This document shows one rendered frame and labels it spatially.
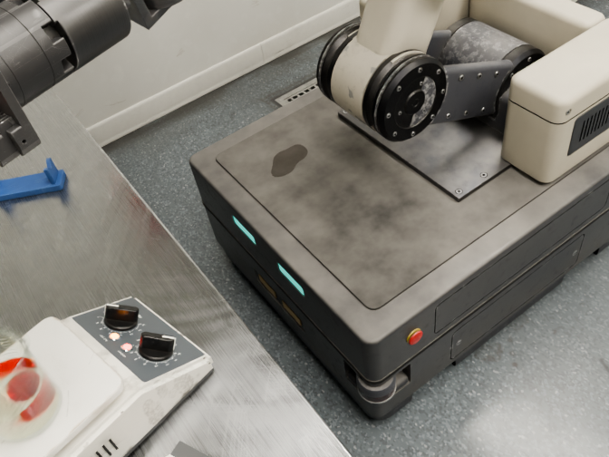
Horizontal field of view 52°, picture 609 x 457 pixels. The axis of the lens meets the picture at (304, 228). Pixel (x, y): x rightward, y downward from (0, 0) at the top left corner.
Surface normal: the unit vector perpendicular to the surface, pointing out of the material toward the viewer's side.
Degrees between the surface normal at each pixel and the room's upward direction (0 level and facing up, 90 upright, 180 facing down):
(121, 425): 90
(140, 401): 90
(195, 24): 90
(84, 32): 82
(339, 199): 0
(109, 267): 0
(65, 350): 0
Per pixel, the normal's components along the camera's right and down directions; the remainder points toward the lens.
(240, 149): -0.13, -0.67
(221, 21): 0.58, 0.55
